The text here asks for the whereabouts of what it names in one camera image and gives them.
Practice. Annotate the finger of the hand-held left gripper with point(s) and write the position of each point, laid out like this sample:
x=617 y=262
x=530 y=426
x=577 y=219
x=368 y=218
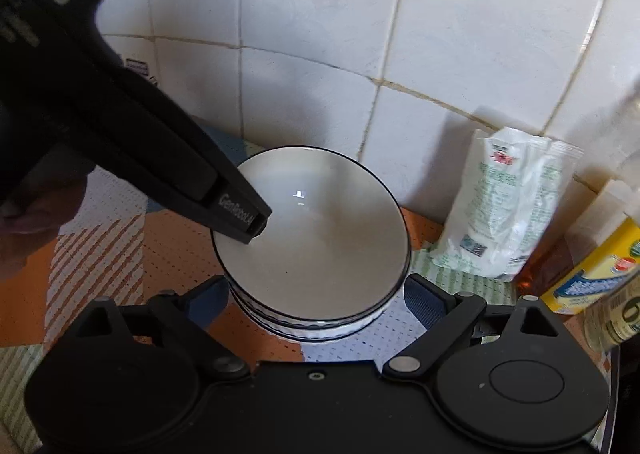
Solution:
x=237 y=209

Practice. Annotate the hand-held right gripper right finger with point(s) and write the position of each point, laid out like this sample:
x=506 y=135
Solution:
x=421 y=301

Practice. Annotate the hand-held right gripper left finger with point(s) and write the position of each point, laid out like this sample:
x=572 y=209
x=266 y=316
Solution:
x=214 y=295

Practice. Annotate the person's left hand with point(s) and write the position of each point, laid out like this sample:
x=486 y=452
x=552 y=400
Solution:
x=35 y=229

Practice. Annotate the white salt bag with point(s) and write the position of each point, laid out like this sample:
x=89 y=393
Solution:
x=505 y=204

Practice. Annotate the yellow label bottle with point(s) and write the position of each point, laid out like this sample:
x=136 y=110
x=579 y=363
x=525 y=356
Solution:
x=595 y=269

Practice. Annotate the white label vinegar bottle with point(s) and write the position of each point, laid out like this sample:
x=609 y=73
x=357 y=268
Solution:
x=617 y=319

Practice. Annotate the wall sticker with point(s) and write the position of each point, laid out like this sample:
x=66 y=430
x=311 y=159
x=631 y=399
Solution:
x=140 y=69

